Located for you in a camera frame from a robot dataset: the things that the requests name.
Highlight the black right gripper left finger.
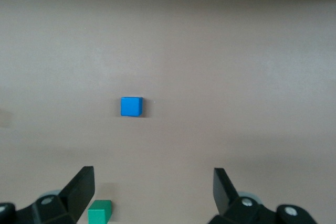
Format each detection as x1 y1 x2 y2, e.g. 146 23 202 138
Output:
0 166 95 224

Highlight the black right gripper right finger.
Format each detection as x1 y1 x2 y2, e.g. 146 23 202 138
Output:
208 167 319 224

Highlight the blue wooden cube block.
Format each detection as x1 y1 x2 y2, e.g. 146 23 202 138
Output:
120 97 144 117

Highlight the green wooden cube block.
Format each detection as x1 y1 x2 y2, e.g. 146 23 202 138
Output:
87 199 112 224

